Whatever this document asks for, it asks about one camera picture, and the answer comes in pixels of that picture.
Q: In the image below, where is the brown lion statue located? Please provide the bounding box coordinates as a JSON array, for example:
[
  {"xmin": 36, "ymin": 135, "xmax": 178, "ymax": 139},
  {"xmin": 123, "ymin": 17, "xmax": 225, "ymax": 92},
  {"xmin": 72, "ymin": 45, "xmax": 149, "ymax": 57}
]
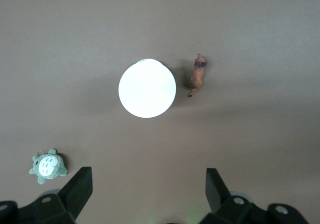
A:
[{"xmin": 186, "ymin": 53, "xmax": 209, "ymax": 99}]

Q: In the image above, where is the grey-green plush keychain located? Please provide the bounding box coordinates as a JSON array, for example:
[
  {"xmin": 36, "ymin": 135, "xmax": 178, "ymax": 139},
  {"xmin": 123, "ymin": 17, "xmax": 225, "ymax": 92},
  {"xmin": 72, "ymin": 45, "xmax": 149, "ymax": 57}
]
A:
[{"xmin": 28, "ymin": 148, "xmax": 69, "ymax": 185}]

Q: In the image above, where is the white cylindrical container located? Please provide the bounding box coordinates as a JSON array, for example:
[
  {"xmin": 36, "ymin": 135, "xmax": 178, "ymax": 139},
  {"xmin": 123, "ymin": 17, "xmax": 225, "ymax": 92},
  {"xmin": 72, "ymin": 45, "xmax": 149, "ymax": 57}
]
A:
[{"xmin": 118, "ymin": 58, "xmax": 177, "ymax": 119}]

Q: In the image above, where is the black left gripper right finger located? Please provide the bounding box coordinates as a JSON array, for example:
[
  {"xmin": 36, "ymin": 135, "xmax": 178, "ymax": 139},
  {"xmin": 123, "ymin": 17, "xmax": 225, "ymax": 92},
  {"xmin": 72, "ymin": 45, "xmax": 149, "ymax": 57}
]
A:
[{"xmin": 199, "ymin": 168, "xmax": 270, "ymax": 224}]

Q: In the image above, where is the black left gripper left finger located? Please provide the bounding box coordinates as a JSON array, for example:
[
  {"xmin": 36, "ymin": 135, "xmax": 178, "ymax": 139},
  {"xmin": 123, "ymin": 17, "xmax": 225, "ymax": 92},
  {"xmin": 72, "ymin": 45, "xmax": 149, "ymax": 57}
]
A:
[{"xmin": 17, "ymin": 166, "xmax": 94, "ymax": 224}]

